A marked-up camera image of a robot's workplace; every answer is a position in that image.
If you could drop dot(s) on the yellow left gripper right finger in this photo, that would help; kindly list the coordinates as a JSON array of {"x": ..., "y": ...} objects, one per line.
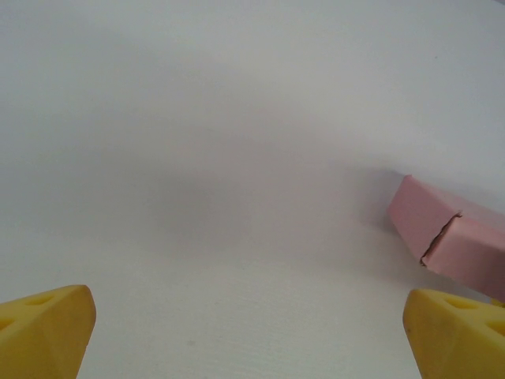
[{"x": 453, "y": 343}]

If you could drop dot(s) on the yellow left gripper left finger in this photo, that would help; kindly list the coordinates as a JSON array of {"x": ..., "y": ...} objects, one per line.
[{"x": 43, "y": 339}]

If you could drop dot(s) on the pink cloth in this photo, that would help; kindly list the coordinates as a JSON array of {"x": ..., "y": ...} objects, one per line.
[{"x": 465, "y": 245}]

